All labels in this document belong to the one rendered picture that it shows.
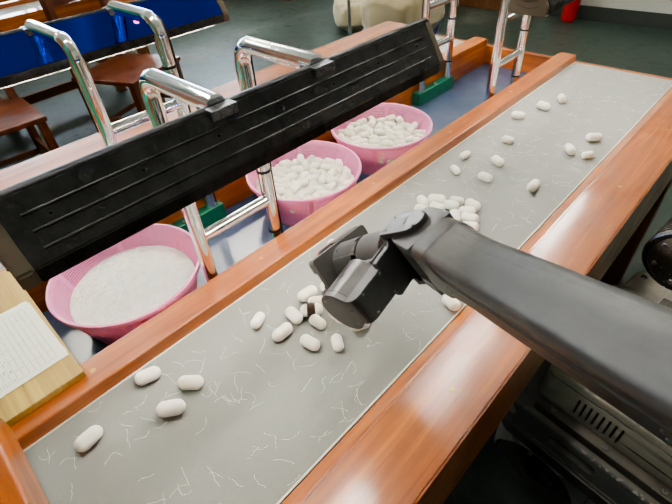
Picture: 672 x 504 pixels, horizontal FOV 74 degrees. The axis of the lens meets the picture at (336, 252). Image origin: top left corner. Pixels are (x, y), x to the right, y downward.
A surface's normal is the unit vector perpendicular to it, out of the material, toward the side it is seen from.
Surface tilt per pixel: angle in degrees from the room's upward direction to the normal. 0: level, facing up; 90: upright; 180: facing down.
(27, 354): 0
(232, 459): 0
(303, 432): 0
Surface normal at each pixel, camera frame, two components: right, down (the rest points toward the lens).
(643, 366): -0.65, -0.69
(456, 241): -0.51, -0.69
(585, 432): -0.06, -0.75
